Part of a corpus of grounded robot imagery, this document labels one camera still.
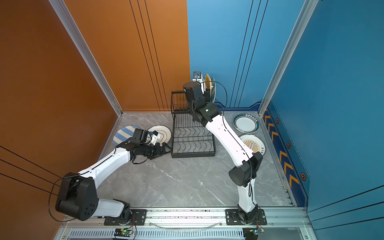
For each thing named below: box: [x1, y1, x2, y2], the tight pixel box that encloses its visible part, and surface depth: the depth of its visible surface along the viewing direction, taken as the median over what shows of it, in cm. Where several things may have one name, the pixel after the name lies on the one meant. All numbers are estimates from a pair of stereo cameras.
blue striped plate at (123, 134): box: [113, 125, 140, 147], surface depth 110 cm
